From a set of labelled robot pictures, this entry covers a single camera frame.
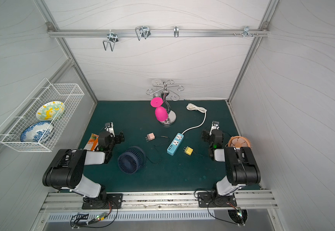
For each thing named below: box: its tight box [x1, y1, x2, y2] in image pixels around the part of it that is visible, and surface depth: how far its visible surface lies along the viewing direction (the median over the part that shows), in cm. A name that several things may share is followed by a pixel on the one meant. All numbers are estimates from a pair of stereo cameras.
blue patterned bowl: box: [20, 120, 54, 143], surface depth 63 cm
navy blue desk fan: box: [117, 145, 146, 175], surface depth 80 cm
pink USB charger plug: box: [145, 132, 156, 142], surface depth 99 cm
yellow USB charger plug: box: [183, 145, 194, 156], surface depth 92 cm
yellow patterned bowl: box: [35, 101, 65, 121], surface depth 70 cm
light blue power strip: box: [166, 132, 185, 156], surface depth 94 cm
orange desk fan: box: [228, 135, 253, 149], surface depth 88 cm
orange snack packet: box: [83, 132, 100, 151], surface depth 95 cm
